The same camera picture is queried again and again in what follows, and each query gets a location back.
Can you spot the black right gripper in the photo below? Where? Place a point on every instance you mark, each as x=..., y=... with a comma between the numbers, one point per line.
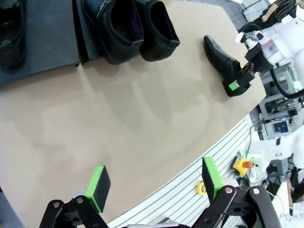
x=257, y=59

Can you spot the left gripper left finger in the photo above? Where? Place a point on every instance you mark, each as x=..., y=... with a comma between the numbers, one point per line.
x=98, y=187

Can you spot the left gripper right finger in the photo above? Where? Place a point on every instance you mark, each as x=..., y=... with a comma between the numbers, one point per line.
x=212, y=180

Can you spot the dark leather loafer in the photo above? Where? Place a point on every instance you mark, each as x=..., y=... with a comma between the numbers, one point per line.
x=219, y=58

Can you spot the black leather dress shoe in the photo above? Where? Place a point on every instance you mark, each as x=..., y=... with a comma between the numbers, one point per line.
x=164, y=51
x=121, y=53

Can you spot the dark loafer with grey stuffing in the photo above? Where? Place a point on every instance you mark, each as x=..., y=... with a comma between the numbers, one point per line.
x=14, y=57

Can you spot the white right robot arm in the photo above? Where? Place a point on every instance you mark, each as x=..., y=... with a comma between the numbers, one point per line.
x=293, y=33

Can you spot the yellow tape roll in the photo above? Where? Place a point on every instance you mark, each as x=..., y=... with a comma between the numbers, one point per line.
x=201, y=188

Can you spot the yellow emergency stop button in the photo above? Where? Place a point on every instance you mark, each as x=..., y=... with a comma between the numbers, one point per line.
x=240, y=166

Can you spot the grey control box with display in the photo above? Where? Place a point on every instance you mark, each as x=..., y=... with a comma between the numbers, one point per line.
x=280, y=127

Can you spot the dark-haired person in white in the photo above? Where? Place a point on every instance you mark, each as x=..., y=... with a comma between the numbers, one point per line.
x=298, y=193

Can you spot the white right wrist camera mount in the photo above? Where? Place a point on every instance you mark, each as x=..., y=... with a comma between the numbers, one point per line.
x=250, y=44

